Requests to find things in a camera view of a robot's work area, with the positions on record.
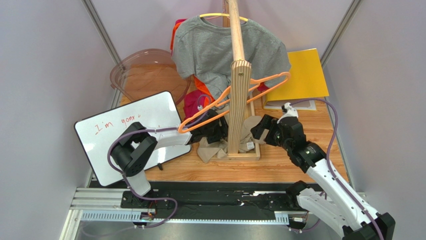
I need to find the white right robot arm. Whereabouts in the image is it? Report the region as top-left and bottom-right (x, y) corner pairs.
(250, 115), (396, 240)

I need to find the grey t shirt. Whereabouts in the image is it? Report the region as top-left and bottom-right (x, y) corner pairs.
(172, 16), (292, 99)

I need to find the beige t shirt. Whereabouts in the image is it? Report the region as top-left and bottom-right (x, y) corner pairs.
(197, 115), (262, 163)

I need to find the wooden clothes rack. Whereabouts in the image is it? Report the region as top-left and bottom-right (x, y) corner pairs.
(225, 0), (260, 161)

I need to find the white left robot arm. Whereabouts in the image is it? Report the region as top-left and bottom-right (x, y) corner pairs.
(107, 110), (229, 198)

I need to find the clear pink plastic bowl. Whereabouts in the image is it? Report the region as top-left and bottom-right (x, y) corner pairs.
(109, 48), (191, 105)

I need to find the orange cloth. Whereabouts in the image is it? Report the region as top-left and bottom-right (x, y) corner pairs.
(170, 18), (212, 97)

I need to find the white board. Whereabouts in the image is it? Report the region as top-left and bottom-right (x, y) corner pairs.
(74, 91), (181, 187)

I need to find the black marker cap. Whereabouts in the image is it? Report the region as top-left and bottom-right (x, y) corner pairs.
(157, 163), (164, 171)

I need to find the orange plastic hanger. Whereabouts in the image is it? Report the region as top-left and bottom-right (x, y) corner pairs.
(177, 71), (292, 135)

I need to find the yellow plastic hanger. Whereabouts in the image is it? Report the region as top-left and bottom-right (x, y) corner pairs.
(199, 13), (249, 23)

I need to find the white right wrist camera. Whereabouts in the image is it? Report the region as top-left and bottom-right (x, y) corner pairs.
(277, 102), (299, 123)

